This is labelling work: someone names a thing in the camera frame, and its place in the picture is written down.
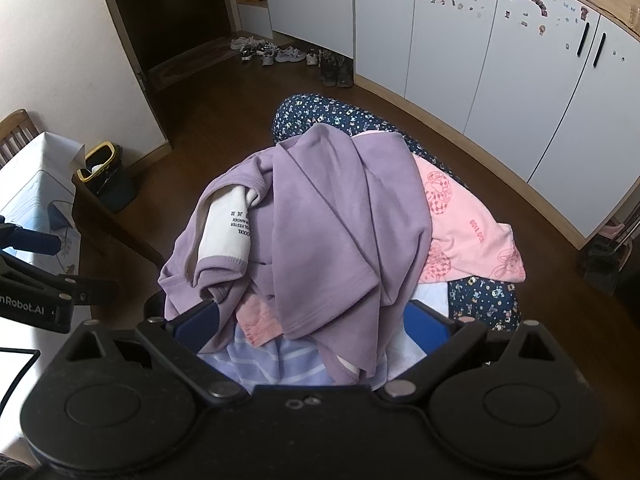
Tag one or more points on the blue striped garment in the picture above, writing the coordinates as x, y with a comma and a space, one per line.
284, 362

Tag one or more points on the navy floral garment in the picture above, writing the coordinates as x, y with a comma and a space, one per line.
491, 302

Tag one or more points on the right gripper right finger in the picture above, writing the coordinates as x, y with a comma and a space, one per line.
448, 344

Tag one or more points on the blue mountain table mat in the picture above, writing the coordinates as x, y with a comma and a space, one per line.
37, 193

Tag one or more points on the white cabinet row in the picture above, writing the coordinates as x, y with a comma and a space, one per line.
544, 93

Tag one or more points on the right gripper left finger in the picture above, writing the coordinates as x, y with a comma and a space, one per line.
175, 345

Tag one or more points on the purple long-sleeve shirt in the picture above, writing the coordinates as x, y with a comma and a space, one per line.
330, 231

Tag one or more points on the dark boots pair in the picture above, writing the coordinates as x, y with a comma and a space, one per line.
336, 70

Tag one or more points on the dark trash bin yellow rim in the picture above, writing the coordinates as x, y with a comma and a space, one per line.
105, 176

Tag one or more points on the wooden chair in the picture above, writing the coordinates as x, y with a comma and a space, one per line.
17, 130

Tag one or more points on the white sneaker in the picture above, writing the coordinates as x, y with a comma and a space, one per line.
290, 55

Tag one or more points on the pink printed garment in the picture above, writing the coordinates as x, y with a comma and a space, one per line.
466, 238

